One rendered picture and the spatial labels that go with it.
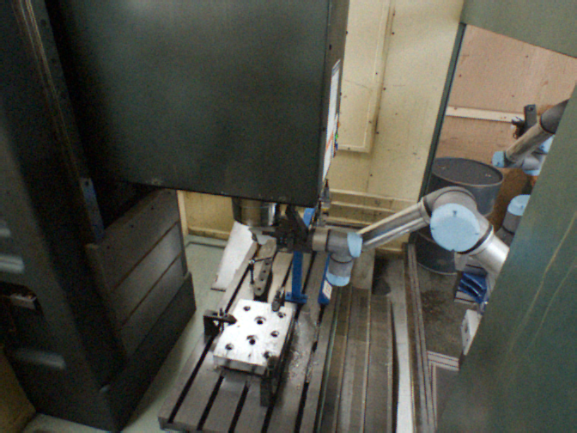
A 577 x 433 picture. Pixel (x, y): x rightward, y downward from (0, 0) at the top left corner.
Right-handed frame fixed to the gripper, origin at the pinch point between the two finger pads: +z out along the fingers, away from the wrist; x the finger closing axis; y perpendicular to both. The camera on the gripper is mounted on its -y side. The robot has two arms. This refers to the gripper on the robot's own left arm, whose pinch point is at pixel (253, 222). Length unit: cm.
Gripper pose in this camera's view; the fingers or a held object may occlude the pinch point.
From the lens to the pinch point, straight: 123.6
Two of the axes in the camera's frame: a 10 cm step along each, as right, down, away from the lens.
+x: 2.2, -4.9, 8.4
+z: -9.7, -1.5, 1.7
